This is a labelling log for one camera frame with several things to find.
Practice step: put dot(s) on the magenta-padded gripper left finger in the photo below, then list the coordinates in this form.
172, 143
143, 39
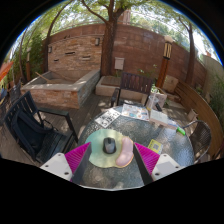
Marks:
60, 165

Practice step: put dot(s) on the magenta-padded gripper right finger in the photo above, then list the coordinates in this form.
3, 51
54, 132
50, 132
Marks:
166, 166

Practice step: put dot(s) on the grey computer mouse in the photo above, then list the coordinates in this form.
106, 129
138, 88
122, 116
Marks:
109, 145

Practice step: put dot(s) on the round yellow-green mouse pad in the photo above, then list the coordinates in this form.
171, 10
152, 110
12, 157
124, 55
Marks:
96, 153

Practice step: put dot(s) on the yellow square card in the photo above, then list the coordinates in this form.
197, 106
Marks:
155, 146

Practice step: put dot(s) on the small green packet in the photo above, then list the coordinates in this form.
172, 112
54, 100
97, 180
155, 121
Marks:
181, 131

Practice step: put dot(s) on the black metal chair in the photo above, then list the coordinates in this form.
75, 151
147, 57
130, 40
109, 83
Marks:
13, 95
30, 133

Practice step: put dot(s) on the white booklet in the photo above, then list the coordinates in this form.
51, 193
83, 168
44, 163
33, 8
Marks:
159, 117

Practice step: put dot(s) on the small white planter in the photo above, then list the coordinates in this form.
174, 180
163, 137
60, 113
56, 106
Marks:
192, 115

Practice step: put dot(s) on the black and white printed sheet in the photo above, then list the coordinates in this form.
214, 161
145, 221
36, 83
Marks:
107, 118

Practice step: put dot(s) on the clear cup with straw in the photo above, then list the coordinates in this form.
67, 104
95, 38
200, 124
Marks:
150, 100

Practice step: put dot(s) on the white square planter with plant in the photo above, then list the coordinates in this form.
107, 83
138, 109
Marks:
161, 98

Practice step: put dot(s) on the curved wooden bench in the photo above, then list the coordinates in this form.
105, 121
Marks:
200, 106

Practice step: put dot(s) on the stone raised planter box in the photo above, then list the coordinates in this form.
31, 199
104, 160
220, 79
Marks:
56, 95

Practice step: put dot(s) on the dark wooden slatted chair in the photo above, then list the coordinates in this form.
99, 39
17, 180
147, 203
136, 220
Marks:
136, 83

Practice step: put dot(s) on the slim leaning tree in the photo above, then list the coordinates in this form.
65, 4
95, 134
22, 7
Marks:
191, 56

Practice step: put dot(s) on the thin curved tree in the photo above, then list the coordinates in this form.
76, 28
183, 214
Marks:
46, 50

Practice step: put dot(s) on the large forked tree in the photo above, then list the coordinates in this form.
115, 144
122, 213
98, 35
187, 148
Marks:
107, 50

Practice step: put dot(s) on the wooden lamp post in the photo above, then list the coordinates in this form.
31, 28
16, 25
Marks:
164, 66

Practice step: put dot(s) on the grey wall utility box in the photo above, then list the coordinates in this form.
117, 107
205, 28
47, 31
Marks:
119, 63

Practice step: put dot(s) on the dark wall lamp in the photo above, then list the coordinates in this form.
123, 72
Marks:
49, 49
97, 41

